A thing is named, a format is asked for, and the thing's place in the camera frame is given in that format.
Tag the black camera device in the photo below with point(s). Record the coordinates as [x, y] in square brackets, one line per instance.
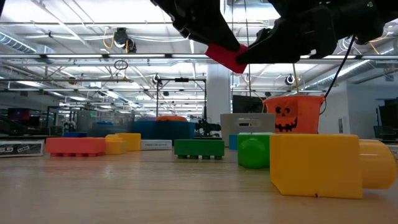
[206, 127]

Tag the purple foam die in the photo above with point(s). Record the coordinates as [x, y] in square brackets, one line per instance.
[146, 119]

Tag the red toy block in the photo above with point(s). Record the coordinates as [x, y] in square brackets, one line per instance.
[227, 59]

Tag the dark green brick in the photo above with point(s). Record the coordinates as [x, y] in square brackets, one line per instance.
[199, 147]

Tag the black monitor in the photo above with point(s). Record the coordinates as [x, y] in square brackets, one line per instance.
[248, 104]
[388, 115]

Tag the black hanging hoop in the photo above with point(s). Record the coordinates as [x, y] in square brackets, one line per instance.
[115, 64]

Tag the white square pillar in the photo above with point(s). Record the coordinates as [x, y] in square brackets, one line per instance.
[219, 90]

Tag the yellow toy block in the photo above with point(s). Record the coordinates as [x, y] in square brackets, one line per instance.
[314, 165]
[132, 141]

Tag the small blue brick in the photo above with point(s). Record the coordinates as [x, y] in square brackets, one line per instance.
[74, 134]

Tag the blue plastic bin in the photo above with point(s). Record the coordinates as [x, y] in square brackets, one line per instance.
[168, 132]

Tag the green toy block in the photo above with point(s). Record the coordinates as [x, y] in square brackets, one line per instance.
[253, 154]

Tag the orange-red flat brick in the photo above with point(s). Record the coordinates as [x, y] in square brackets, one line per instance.
[74, 146]

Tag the black and white card deck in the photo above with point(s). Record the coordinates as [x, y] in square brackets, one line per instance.
[18, 149]

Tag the light grey plastic bin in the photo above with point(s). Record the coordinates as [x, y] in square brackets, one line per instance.
[227, 124]

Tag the yellow flat brick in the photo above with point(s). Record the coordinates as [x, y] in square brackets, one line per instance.
[115, 147]

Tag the black gantry frame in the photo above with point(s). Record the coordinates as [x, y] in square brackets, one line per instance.
[182, 80]

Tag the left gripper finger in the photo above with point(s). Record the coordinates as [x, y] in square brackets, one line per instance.
[222, 35]

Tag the smoky grey translucent bin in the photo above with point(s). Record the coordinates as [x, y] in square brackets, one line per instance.
[124, 124]

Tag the light blue toy block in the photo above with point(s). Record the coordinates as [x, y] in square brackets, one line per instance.
[233, 141]

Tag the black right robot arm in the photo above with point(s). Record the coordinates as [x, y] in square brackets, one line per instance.
[367, 18]

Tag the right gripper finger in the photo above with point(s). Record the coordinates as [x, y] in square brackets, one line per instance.
[276, 46]

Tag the orange pumpkin face bucket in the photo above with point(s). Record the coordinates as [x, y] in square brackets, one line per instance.
[298, 118]

